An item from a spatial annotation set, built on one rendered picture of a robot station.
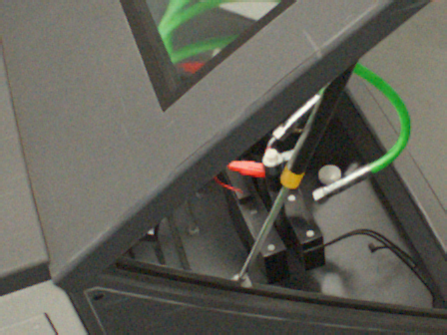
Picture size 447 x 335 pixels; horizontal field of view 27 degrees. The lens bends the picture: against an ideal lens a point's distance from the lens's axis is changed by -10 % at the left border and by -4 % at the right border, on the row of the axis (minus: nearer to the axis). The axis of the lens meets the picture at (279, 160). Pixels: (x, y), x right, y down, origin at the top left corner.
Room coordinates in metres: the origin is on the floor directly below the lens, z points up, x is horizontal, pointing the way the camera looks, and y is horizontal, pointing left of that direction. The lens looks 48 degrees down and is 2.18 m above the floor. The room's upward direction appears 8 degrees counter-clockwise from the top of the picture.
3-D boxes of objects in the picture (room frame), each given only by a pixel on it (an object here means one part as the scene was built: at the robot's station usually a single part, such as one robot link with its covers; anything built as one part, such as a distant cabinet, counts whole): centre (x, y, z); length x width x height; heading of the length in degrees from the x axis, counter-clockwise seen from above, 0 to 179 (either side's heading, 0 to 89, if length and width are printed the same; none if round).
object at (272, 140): (1.03, 0.02, 1.03); 0.05 x 0.03 x 0.21; 105
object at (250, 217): (1.07, 0.04, 0.91); 0.34 x 0.10 x 0.15; 15
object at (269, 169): (0.96, 0.00, 1.03); 0.05 x 0.03 x 0.21; 105
